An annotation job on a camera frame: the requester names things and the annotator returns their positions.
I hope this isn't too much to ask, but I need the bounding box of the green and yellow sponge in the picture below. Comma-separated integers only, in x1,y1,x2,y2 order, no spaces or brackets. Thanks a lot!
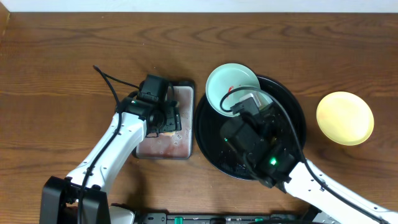
162,131,176,136

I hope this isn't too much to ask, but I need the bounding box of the yellow plate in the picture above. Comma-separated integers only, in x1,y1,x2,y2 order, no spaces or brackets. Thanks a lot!
316,91,374,146

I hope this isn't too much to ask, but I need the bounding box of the black rectangular water tray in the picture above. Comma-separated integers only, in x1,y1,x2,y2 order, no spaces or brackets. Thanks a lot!
132,81,195,159

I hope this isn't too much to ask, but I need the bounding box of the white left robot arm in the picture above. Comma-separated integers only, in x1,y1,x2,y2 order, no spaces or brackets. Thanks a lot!
39,97,181,223

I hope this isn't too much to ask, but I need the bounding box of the mint green plate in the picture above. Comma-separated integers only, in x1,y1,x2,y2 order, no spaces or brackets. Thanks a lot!
206,63,272,117

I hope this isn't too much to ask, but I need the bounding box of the round black tray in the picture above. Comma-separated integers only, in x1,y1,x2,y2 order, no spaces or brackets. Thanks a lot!
193,75,307,180

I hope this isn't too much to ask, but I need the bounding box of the black right camera cable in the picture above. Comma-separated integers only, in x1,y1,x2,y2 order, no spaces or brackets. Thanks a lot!
219,86,392,224

